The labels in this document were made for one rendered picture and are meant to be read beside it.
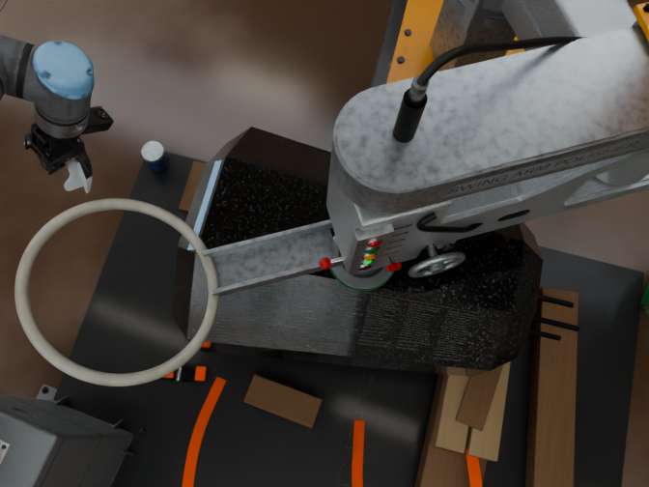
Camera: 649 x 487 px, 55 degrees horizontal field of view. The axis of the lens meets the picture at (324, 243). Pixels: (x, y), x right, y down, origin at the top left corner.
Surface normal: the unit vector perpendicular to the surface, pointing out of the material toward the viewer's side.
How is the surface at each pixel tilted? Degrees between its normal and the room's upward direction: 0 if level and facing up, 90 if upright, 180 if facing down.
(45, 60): 27
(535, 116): 0
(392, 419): 0
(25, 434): 0
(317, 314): 45
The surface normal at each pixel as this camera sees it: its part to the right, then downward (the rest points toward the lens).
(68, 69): 0.48, -0.34
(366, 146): 0.04, -0.29
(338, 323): -0.11, 0.46
